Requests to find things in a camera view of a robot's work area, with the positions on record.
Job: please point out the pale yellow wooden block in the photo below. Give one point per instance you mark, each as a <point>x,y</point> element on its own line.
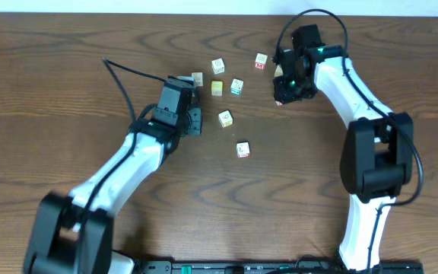
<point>278,71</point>

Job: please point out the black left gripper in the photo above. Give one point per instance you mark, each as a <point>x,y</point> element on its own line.
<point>198,129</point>

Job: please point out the yellow sided wooden block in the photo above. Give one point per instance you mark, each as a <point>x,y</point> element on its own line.
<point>225,118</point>

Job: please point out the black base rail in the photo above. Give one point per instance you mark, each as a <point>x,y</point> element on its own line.
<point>305,264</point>

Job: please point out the white circle-print wooden block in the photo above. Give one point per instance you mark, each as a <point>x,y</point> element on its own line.
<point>218,66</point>

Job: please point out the white red-print wooden block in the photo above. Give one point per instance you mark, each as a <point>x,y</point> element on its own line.
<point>198,79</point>

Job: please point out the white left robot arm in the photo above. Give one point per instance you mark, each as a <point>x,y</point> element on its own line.
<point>74,233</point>

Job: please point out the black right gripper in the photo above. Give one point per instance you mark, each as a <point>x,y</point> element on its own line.
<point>284,94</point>

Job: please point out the yellow topped wooden block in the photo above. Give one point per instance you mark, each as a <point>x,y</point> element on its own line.
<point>217,88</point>

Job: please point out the red M wooden block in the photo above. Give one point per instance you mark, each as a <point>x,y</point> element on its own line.
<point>260,61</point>

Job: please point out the green lettered wooden block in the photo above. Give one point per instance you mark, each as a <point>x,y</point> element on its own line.
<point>236,86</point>

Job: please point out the red printed wooden block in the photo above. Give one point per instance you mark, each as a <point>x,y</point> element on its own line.
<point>242,149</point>

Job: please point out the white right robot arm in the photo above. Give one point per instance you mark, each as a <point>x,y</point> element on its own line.
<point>378,153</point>

